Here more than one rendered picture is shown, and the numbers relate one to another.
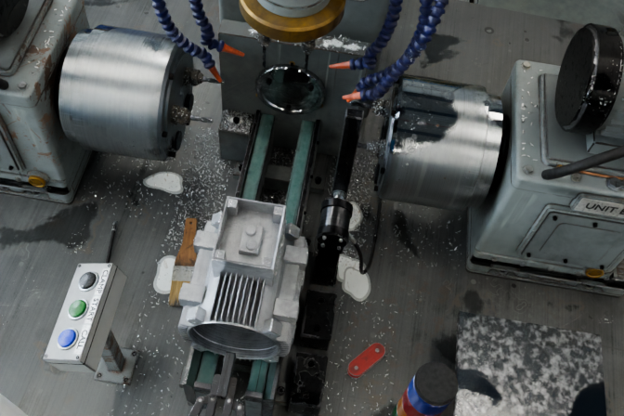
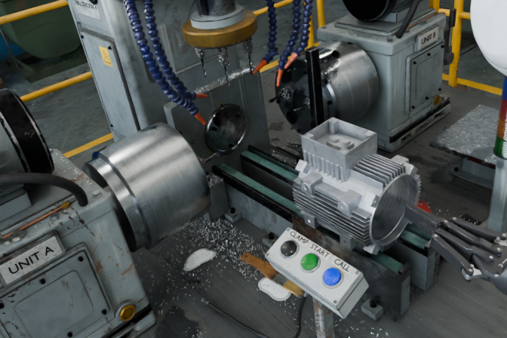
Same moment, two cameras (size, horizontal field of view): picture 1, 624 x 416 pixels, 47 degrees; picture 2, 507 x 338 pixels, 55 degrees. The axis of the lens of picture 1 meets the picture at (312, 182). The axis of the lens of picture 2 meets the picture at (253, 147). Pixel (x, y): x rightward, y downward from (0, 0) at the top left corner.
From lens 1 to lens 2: 91 cm
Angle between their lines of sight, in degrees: 37
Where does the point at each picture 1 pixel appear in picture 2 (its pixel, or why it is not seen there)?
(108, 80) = (145, 158)
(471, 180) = (370, 72)
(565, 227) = (419, 67)
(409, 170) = (342, 87)
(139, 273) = (259, 304)
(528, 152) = (379, 38)
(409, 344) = (424, 192)
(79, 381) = not seen: outside the picture
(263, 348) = (400, 216)
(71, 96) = (127, 192)
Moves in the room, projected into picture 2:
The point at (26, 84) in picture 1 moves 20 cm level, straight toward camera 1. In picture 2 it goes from (99, 191) to (198, 194)
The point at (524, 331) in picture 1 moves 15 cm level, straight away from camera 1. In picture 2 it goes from (460, 125) to (439, 102)
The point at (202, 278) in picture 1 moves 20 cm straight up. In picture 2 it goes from (339, 192) to (334, 102)
